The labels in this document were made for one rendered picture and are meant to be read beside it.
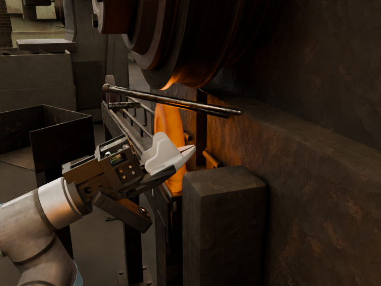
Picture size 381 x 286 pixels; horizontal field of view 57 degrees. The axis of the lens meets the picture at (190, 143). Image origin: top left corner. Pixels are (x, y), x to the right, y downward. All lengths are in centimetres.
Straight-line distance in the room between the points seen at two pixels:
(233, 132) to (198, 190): 15
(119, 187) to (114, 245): 120
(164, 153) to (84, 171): 13
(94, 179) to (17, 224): 13
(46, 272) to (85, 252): 114
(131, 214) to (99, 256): 111
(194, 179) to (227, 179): 4
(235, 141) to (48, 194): 30
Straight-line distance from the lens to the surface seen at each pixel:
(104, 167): 55
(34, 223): 59
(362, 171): 35
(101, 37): 354
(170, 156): 58
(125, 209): 60
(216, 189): 45
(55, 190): 58
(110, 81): 169
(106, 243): 178
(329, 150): 39
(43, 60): 301
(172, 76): 53
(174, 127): 64
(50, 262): 63
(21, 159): 119
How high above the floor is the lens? 100
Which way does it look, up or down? 19 degrees down
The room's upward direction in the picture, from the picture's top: straight up
